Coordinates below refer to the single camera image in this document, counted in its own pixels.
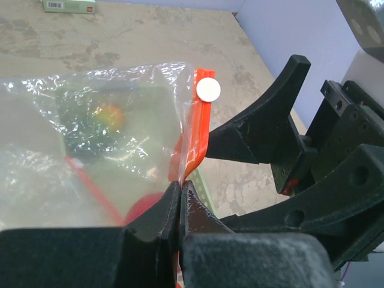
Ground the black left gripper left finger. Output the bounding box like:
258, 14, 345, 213
1, 182, 182, 287

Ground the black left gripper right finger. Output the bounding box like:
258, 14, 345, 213
179, 181, 336, 287

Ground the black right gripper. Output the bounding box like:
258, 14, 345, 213
205, 54, 384, 265

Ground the red apple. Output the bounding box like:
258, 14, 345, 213
124, 192, 163, 225

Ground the clear zip bag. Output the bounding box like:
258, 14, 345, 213
1, 62, 221, 230

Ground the green orange mango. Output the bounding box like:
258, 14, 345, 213
92, 104, 125, 132

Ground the pale green plastic basket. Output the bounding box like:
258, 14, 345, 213
58, 83, 211, 224

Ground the small white green box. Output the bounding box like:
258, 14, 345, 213
42, 0, 96, 14

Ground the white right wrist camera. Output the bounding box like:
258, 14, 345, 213
336, 0, 383, 63

